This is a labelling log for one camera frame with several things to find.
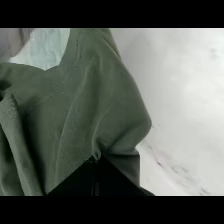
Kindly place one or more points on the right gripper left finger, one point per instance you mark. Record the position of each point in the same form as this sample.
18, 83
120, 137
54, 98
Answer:
78, 181

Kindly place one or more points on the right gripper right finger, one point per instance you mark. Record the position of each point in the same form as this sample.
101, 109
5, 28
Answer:
116, 183

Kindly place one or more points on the green shirt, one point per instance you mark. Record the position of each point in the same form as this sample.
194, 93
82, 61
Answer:
76, 106

